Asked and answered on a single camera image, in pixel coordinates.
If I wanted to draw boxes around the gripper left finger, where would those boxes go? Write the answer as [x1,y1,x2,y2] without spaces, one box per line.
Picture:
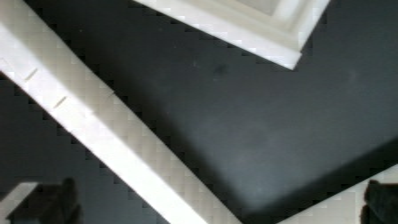
[0,178,81,224]

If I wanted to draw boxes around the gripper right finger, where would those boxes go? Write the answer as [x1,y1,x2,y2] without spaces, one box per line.
[360,180,398,224]

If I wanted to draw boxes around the white cabinet body box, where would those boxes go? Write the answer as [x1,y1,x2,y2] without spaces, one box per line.
[133,0,330,70]

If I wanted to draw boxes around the white right fence piece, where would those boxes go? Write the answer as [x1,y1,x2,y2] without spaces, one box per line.
[277,164,398,224]

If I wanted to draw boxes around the white front fence bar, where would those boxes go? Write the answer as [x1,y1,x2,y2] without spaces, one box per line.
[0,0,241,224]

